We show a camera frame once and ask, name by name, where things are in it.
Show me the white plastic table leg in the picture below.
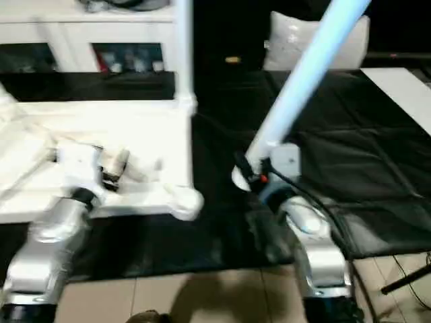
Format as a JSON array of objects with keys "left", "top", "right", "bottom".
[
  {"left": 174, "top": 0, "right": 199, "bottom": 114},
  {"left": 0, "top": 86, "right": 22, "bottom": 122},
  {"left": 231, "top": 0, "right": 372, "bottom": 192}
]

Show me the black work mat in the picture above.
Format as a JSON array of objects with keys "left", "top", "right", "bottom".
[{"left": 0, "top": 67, "right": 431, "bottom": 282}]

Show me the grey cushion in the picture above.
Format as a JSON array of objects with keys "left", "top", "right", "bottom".
[{"left": 263, "top": 11, "right": 371, "bottom": 72}]

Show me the black sofa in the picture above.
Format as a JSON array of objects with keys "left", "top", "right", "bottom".
[{"left": 192, "top": 0, "right": 431, "bottom": 73}]

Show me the white glass-door cabinet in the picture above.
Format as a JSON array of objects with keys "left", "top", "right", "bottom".
[{"left": 0, "top": 0, "right": 178, "bottom": 75}]

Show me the white flat board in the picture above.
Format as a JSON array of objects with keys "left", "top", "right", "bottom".
[{"left": 360, "top": 67, "right": 431, "bottom": 139}]

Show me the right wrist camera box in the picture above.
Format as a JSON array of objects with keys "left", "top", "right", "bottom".
[{"left": 264, "top": 143, "right": 301, "bottom": 188}]

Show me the dark cabled device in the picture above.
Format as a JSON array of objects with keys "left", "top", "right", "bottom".
[{"left": 77, "top": 0, "right": 172, "bottom": 13}]

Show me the black metal frame bar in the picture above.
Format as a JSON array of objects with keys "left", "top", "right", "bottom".
[{"left": 380, "top": 264, "right": 431, "bottom": 295}]

